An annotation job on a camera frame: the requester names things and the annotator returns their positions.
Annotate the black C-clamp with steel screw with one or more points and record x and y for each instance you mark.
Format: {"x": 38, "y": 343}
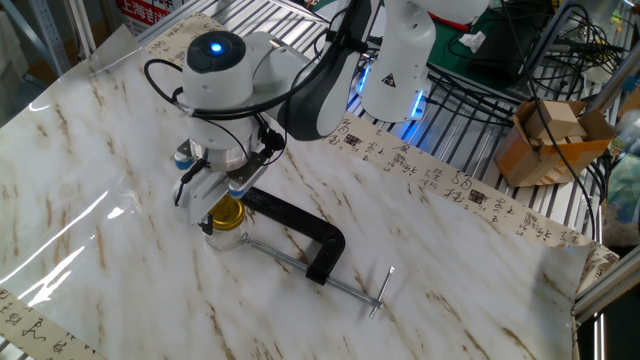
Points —
{"x": 320, "y": 235}

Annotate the gold metal jar lid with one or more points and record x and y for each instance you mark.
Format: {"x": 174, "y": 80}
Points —
{"x": 230, "y": 212}

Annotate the small clear glass jar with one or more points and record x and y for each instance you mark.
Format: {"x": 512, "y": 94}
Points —
{"x": 225, "y": 240}

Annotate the open cardboard box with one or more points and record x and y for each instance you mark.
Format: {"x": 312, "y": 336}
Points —
{"x": 580, "y": 155}

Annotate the black device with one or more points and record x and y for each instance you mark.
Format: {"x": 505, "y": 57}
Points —
{"x": 500, "y": 55}

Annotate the teal plastic bag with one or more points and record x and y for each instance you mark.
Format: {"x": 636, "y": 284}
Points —
{"x": 625, "y": 190}

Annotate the marble pattern plastic sheet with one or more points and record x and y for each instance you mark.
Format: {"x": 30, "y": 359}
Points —
{"x": 150, "y": 280}

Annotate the red and white printed carton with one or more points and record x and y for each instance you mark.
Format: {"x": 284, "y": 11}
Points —
{"x": 142, "y": 12}

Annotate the crumpled white paper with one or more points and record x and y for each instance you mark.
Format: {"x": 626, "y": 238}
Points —
{"x": 472, "y": 41}

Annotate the green mat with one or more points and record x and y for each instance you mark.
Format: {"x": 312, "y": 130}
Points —
{"x": 445, "y": 60}

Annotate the grey perforated shelf upright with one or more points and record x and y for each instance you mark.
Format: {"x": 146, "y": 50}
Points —
{"x": 49, "y": 35}

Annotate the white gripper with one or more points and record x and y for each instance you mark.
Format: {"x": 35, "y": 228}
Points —
{"x": 202, "y": 197}

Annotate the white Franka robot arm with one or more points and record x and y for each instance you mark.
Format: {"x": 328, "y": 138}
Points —
{"x": 220, "y": 95}

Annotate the aluminium frame rail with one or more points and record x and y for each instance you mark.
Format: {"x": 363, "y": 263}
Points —
{"x": 605, "y": 290}
{"x": 615, "y": 82}

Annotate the wooden block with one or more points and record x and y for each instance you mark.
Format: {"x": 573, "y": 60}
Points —
{"x": 555, "y": 120}

